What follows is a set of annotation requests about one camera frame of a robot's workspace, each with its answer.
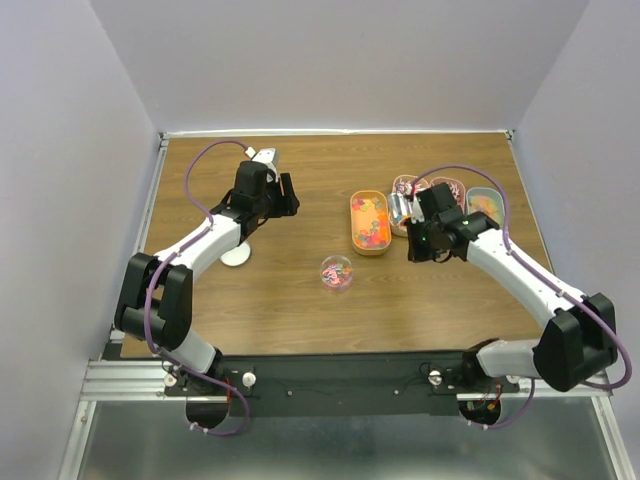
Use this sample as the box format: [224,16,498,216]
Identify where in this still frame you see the silver metal scoop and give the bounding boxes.
[387,192,410,227]

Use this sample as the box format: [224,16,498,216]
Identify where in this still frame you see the beige tray swirl lollipops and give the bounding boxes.
[387,175,415,237]

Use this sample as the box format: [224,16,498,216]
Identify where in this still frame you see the orange tray star candies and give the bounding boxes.
[350,190,392,256]

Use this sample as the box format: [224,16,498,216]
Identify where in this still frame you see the clear glass jar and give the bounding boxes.
[320,255,354,293]

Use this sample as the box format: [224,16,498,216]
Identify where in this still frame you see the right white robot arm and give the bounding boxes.
[404,184,618,392]

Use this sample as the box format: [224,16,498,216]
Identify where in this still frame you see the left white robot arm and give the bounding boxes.
[114,160,300,395]

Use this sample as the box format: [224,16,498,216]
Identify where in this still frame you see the blue tray popsicle candies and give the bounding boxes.
[466,187,505,226]

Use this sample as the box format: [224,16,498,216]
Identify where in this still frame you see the pink tray round lollipops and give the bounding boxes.
[431,176,466,209]

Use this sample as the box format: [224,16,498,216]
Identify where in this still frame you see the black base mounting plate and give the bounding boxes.
[165,350,519,418]

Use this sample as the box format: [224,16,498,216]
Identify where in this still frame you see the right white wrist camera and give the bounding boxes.
[405,183,425,226]

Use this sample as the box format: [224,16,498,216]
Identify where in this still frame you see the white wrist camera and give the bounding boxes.
[405,183,425,226]
[244,147,279,174]

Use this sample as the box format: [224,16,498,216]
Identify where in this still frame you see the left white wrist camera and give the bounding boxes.
[244,147,279,174]

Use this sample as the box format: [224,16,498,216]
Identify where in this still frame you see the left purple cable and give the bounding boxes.
[142,139,254,436]

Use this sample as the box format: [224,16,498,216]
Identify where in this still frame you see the purple cable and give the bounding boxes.
[409,164,634,431]
[142,139,254,436]

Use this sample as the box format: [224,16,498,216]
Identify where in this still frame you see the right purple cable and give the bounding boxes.
[409,164,634,431]

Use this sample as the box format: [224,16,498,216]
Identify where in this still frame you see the aluminium frame rail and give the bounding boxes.
[80,359,226,403]

